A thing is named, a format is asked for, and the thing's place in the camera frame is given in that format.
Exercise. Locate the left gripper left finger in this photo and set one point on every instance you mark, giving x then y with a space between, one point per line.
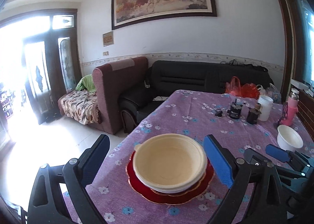
47 204

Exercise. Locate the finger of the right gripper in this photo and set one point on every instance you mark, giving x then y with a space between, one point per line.
298 161
255 158

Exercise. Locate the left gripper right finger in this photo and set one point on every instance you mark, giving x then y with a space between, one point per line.
265 205

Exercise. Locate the cream plastic bowl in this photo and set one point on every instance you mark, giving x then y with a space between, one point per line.
169 162

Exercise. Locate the dark jar with cork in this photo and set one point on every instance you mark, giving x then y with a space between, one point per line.
253 114

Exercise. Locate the black cylindrical motor device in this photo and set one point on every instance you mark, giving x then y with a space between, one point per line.
235 109

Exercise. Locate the small black adapter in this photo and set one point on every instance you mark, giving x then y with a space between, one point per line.
219 113

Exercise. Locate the black phone stand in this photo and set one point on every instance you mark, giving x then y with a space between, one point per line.
283 116

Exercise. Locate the white plastic jar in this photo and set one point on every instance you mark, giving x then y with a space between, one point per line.
266 103

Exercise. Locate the pink thermos with knit sleeve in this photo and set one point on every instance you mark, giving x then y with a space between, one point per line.
292 106

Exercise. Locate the red plastic bag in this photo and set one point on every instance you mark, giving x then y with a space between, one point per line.
235 88

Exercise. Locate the large red scalloped plate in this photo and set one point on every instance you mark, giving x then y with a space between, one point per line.
169 199

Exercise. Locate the patterned blanket seat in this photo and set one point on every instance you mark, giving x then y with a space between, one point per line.
82 106

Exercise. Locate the black leather sofa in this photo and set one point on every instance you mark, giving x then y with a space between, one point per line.
165 77

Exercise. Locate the green cloth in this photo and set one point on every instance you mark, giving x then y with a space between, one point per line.
86 83

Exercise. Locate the maroon armchair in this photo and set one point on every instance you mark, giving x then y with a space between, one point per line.
110 81

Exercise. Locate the wooden glass door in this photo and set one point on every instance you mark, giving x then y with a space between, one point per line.
49 56

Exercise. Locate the brown wooden cabinet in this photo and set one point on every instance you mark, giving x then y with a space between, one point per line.
298 24

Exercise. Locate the small wall plaque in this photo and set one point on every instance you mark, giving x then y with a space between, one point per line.
108 39

